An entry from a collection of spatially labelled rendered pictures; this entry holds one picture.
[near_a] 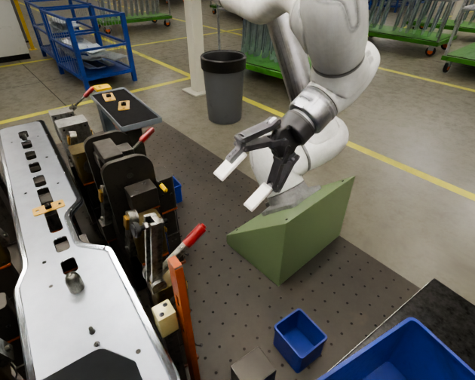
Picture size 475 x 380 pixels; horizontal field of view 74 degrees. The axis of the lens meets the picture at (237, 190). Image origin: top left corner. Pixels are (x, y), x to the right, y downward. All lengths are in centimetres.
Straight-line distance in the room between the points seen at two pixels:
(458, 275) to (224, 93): 266
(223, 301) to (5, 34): 695
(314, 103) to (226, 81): 293
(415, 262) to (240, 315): 157
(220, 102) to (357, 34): 312
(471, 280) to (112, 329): 214
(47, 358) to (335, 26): 77
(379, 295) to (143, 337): 78
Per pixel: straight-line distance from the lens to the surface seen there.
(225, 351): 100
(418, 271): 235
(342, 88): 69
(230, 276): 114
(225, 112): 372
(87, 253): 89
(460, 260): 256
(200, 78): 476
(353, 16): 60
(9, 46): 758
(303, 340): 103
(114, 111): 122
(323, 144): 120
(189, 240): 66
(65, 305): 80
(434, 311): 78
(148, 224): 60
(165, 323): 65
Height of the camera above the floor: 160
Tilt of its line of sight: 37 degrees down
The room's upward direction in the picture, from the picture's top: straight up
